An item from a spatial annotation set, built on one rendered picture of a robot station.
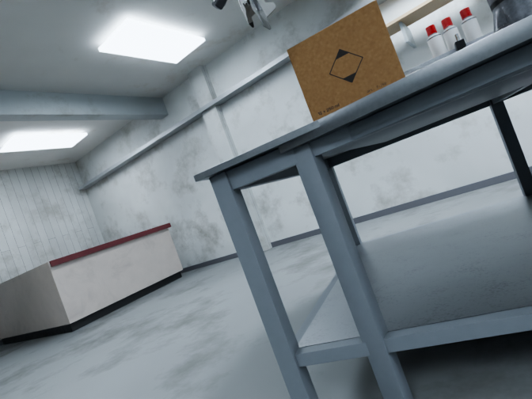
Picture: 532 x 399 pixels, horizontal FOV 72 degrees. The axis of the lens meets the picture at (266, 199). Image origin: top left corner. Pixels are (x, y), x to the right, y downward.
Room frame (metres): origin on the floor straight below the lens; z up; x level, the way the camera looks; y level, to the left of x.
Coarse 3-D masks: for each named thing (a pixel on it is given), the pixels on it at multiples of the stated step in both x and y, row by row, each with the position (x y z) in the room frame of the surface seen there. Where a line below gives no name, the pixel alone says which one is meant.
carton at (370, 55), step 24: (336, 24) 1.12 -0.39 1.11; (360, 24) 1.09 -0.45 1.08; (384, 24) 1.06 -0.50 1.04; (312, 48) 1.16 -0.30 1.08; (336, 48) 1.13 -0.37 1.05; (360, 48) 1.10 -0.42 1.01; (384, 48) 1.07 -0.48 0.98; (312, 72) 1.17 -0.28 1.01; (336, 72) 1.14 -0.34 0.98; (360, 72) 1.11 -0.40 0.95; (384, 72) 1.08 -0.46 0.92; (312, 96) 1.18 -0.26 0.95; (336, 96) 1.15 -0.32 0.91; (360, 96) 1.12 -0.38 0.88
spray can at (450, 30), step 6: (444, 18) 1.35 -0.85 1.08; (444, 24) 1.36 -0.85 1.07; (450, 24) 1.35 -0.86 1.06; (444, 30) 1.36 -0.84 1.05; (450, 30) 1.34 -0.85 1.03; (456, 30) 1.34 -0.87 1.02; (444, 36) 1.37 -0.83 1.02; (450, 36) 1.35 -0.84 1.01; (450, 42) 1.35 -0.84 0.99; (450, 48) 1.36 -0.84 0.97
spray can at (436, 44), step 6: (426, 30) 1.39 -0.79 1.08; (432, 30) 1.37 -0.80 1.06; (432, 36) 1.36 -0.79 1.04; (438, 36) 1.36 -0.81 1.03; (432, 42) 1.37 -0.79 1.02; (438, 42) 1.36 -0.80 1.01; (432, 48) 1.38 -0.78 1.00; (438, 48) 1.36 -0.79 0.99; (444, 48) 1.36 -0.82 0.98; (432, 54) 1.39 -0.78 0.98; (438, 54) 1.37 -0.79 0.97
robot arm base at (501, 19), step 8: (496, 0) 1.03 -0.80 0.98; (504, 0) 1.01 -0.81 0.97; (512, 0) 0.99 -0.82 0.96; (520, 0) 0.98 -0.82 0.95; (528, 0) 0.97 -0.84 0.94; (496, 8) 1.03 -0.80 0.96; (504, 8) 1.01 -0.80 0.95; (512, 8) 0.99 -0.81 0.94; (520, 8) 0.98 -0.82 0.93; (528, 8) 0.97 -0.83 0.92; (496, 16) 1.04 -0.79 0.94; (504, 16) 1.02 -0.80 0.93; (512, 16) 0.99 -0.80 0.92; (520, 16) 0.98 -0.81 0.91; (528, 16) 0.97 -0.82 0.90; (496, 24) 1.04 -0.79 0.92; (504, 24) 1.01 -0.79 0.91; (512, 24) 0.99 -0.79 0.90
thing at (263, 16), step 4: (260, 0) 1.05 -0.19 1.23; (252, 4) 1.05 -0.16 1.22; (260, 4) 1.05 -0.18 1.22; (264, 4) 1.05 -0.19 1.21; (268, 4) 1.06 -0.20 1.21; (272, 4) 1.06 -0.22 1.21; (252, 8) 1.07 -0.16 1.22; (264, 8) 1.05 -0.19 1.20; (268, 8) 1.06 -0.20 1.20; (272, 8) 1.06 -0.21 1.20; (256, 12) 1.05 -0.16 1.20; (260, 12) 1.04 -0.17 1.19; (264, 12) 1.05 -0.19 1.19; (268, 12) 1.06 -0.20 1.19; (260, 16) 1.05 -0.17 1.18; (264, 16) 1.05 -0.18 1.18; (268, 16) 1.06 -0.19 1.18; (260, 20) 1.06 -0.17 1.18; (264, 20) 1.05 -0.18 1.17; (264, 24) 1.06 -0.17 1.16; (268, 24) 1.06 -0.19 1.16; (268, 28) 1.07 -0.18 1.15
